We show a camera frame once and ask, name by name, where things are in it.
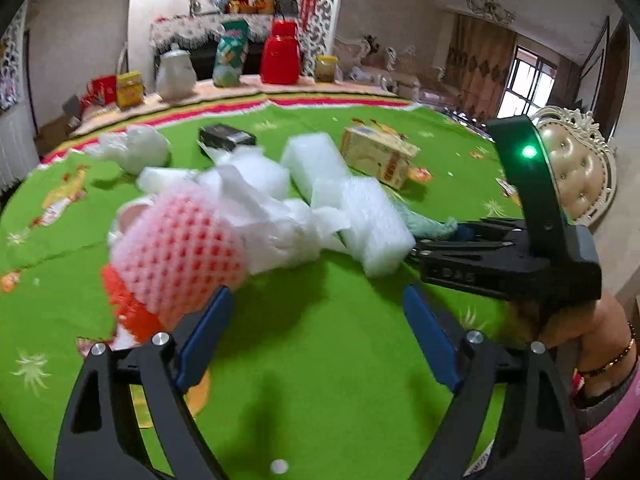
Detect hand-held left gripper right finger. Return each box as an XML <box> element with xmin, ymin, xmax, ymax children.
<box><xmin>402</xmin><ymin>284</ymin><xmax>586</xmax><ymax>480</ymax></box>

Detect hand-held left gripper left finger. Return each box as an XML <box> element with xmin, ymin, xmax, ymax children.
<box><xmin>54</xmin><ymin>285</ymin><xmax>236</xmax><ymax>480</ymax></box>

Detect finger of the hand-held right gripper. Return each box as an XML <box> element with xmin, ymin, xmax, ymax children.
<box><xmin>407</xmin><ymin>240</ymin><xmax>518</xmax><ymax>263</ymax></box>
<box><xmin>455</xmin><ymin>217</ymin><xmax>531</xmax><ymax>243</ymax></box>

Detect teal foam net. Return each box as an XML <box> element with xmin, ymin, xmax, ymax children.
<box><xmin>392</xmin><ymin>195</ymin><xmax>458</xmax><ymax>238</ymax></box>

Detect pink foam fruit net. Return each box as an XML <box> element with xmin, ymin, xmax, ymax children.
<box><xmin>107</xmin><ymin>192</ymin><xmax>248</xmax><ymax>326</ymax></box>

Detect white foam block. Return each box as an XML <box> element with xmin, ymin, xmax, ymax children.
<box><xmin>280</xmin><ymin>132</ymin><xmax>351</xmax><ymax>206</ymax></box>

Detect person's right hand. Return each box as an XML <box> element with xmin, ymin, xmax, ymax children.
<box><xmin>507</xmin><ymin>292</ymin><xmax>631</xmax><ymax>368</ymax></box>

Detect orange foam fruit net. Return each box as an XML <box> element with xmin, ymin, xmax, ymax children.
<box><xmin>100</xmin><ymin>265</ymin><xmax>166</xmax><ymax>351</ymax></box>

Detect flat white foam piece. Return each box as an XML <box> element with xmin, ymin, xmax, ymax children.
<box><xmin>312</xmin><ymin>177</ymin><xmax>416</xmax><ymax>278</ymax></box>

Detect cream tufted chair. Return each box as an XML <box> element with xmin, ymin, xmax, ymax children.
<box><xmin>530</xmin><ymin>106</ymin><xmax>618</xmax><ymax>228</ymax></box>

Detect green printed tablecloth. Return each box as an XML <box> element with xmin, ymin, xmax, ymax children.
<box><xmin>0</xmin><ymin>80</ymin><xmax>531</xmax><ymax>480</ymax></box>

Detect crumpled white tissue paper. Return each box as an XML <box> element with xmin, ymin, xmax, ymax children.
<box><xmin>137</xmin><ymin>147</ymin><xmax>351</xmax><ymax>276</ymax></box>

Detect yellow cardboard carton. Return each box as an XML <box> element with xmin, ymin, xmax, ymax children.
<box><xmin>340</xmin><ymin>126</ymin><xmax>421</xmax><ymax>190</ymax></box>

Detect window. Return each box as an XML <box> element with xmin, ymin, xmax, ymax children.
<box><xmin>497</xmin><ymin>45</ymin><xmax>558</xmax><ymax>121</ymax></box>

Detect brown patterned curtain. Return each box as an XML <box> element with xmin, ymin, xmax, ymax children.
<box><xmin>442</xmin><ymin>12</ymin><xmax>516</xmax><ymax>121</ymax></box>

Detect ornate white sofa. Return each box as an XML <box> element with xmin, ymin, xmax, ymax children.
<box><xmin>334</xmin><ymin>35</ymin><xmax>421</xmax><ymax>98</ymax></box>

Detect crumpled white plastic bag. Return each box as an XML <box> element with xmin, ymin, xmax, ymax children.
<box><xmin>97</xmin><ymin>125</ymin><xmax>171</xmax><ymax>173</ymax></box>

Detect black cardboard box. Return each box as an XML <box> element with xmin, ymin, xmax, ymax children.
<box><xmin>198</xmin><ymin>124</ymin><xmax>258</xmax><ymax>153</ymax></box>

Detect ceiling chandelier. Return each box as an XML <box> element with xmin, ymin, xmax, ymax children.
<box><xmin>466</xmin><ymin>0</ymin><xmax>516</xmax><ymax>26</ymax></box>

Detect amber glass jar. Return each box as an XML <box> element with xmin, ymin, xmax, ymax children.
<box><xmin>315</xmin><ymin>55</ymin><xmax>341</xmax><ymax>82</ymax></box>

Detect yellow label jar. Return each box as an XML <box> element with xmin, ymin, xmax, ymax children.
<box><xmin>116</xmin><ymin>72</ymin><xmax>146</xmax><ymax>108</ymax></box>

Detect white ceramic teapot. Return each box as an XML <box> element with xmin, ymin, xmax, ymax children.
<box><xmin>155</xmin><ymin>44</ymin><xmax>198</xmax><ymax>101</ymax></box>

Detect red gift bag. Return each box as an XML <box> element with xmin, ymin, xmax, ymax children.
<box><xmin>82</xmin><ymin>76</ymin><xmax>118</xmax><ymax>107</ymax></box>

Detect red thermos jug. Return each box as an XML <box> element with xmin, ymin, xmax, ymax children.
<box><xmin>260</xmin><ymin>19</ymin><xmax>303</xmax><ymax>85</ymax></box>

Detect white lattice partition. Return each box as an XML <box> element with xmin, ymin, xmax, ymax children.
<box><xmin>292</xmin><ymin>0</ymin><xmax>348</xmax><ymax>68</ymax></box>

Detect dark wooden cabinet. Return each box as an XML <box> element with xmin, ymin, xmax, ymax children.
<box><xmin>192</xmin><ymin>40</ymin><xmax>266</xmax><ymax>81</ymax></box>

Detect green snack bag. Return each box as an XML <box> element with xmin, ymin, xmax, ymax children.
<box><xmin>212</xmin><ymin>20</ymin><xmax>251</xmax><ymax>88</ymax></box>

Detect white lace cloth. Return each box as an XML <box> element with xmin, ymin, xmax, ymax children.
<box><xmin>150</xmin><ymin>12</ymin><xmax>301</xmax><ymax>52</ymax></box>

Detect woven gift baskets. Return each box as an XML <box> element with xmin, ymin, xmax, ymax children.
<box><xmin>227</xmin><ymin>0</ymin><xmax>276</xmax><ymax>15</ymax></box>

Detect beaded bracelet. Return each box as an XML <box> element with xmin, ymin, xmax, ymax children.
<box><xmin>575</xmin><ymin>322</ymin><xmax>637</xmax><ymax>378</ymax></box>

